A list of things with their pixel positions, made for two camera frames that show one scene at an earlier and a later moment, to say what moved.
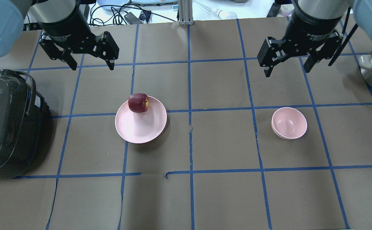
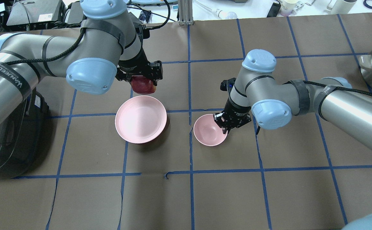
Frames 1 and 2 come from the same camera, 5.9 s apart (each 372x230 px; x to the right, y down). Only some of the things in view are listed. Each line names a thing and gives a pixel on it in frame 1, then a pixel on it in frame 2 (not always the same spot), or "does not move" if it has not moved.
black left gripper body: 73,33 to 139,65
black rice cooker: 15,116 does not move
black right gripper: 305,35 to 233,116
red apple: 139,103 to 140,84
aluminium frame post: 185,12 does not move
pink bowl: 289,123 to 208,132
